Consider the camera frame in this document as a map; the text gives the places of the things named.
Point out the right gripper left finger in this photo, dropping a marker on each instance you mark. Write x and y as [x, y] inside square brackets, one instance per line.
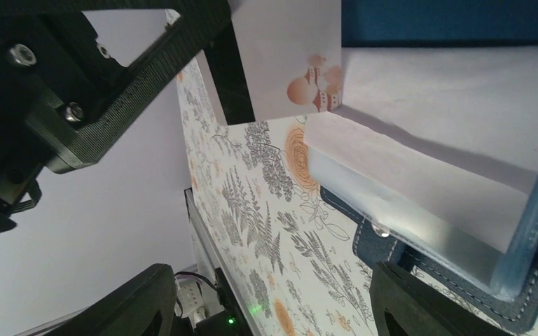
[143, 305]

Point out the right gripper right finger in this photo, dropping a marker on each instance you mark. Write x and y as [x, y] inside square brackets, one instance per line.
[404, 305]

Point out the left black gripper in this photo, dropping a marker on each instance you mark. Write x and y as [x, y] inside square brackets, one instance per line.
[64, 100]

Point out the white card black stripe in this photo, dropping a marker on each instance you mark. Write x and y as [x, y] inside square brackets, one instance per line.
[275, 59]

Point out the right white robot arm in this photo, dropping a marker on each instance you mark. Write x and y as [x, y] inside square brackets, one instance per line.
[213, 320]

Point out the floral patterned table mat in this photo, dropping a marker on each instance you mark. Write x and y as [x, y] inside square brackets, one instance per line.
[300, 255]

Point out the aluminium rail frame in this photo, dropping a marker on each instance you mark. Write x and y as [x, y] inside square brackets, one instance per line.
[204, 232]

